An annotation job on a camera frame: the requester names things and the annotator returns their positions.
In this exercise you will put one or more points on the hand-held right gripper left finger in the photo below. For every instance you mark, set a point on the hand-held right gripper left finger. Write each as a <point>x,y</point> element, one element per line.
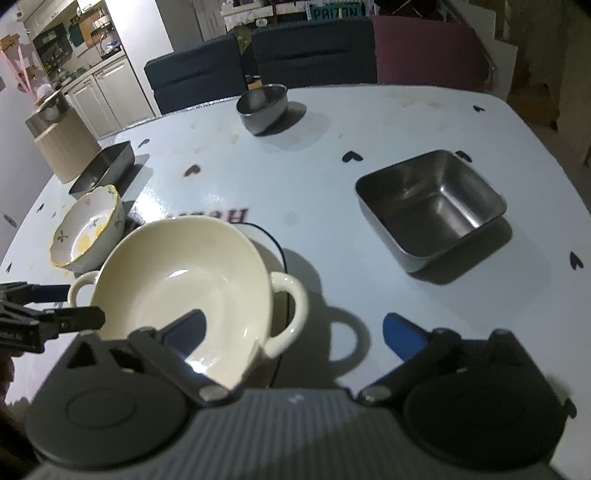
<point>189,330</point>

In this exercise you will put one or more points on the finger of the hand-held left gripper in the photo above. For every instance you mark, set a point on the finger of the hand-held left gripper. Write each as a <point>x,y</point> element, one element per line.
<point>46,291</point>
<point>74,319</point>

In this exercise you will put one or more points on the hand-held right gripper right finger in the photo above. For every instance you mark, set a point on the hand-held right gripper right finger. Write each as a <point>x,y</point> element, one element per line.
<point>401,336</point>

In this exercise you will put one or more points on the small floral bowl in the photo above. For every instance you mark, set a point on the small floral bowl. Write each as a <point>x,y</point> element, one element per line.
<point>87,226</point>

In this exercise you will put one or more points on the white square plate blue rim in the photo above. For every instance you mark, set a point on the white square plate blue rim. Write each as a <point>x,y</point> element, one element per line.
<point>269,251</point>

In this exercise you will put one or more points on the steel rectangular tray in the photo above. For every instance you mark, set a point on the steel rectangular tray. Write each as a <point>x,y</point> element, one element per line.
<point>111,161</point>

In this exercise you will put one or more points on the steel square container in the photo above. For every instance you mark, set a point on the steel square container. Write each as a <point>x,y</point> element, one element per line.
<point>429,207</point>

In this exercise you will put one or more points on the beige cylinder container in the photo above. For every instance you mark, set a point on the beige cylinder container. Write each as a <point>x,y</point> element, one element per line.
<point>69,147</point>

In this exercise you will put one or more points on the steel pot with lid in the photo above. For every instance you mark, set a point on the steel pot with lid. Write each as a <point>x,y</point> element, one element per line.
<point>46,115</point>

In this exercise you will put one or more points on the white plush toy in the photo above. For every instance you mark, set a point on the white plush toy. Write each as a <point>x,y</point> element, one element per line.
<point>45,91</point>

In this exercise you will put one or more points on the white kitchen cabinet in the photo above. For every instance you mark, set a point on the white kitchen cabinet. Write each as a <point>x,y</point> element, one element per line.
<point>111,92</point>

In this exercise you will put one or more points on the pink ribbon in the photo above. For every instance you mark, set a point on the pink ribbon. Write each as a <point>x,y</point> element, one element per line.
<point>18,69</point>

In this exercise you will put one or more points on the small round steel bowl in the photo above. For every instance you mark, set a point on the small round steel bowl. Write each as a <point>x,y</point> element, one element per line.
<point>263,117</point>

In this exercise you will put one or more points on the dark blue chair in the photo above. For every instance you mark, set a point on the dark blue chair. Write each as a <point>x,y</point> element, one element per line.
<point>314,55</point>
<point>194,69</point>

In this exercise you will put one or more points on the cardboard box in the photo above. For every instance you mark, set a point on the cardboard box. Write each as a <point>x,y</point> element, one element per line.
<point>531,97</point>

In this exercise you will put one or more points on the maroon chair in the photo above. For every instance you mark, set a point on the maroon chair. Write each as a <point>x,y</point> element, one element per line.
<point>425,50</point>

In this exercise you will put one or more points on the teal sign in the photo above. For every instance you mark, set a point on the teal sign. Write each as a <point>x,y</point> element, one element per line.
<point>334,11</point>

